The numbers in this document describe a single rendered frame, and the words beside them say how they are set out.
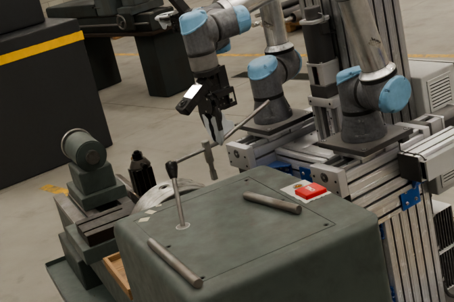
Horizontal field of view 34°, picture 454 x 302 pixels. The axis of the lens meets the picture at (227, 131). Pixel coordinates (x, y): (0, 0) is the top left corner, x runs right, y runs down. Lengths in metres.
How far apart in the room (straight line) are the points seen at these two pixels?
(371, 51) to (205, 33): 0.55
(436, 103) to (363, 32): 0.72
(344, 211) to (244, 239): 0.24
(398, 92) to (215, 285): 0.98
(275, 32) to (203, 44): 0.96
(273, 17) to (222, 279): 1.48
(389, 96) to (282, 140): 0.68
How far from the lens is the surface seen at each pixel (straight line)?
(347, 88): 2.41
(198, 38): 1.95
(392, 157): 2.53
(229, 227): 1.81
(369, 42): 2.25
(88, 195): 3.31
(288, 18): 10.38
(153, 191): 2.23
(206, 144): 2.02
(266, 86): 2.79
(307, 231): 1.71
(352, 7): 2.22
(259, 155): 2.79
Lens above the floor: 2.00
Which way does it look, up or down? 17 degrees down
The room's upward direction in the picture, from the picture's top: 13 degrees counter-clockwise
